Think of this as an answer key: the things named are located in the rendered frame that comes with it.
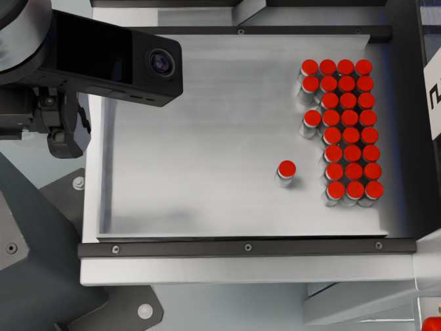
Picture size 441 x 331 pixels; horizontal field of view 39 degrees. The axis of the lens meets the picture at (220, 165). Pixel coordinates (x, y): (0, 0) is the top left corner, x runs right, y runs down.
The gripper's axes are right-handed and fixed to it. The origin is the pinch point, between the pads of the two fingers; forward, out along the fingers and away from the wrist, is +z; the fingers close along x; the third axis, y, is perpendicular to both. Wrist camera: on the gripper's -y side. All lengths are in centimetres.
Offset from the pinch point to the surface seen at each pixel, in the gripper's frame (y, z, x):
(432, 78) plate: -35.5, 8.2, -9.1
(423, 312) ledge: -36.4, 21.6, 14.8
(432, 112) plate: -35.5, 9.6, -5.7
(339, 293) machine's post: -36, 64, 9
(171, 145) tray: -6.6, 21.4, -6.2
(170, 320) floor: -2, 110, 11
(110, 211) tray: 0.8, 21.4, 2.3
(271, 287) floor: -28, 110, 3
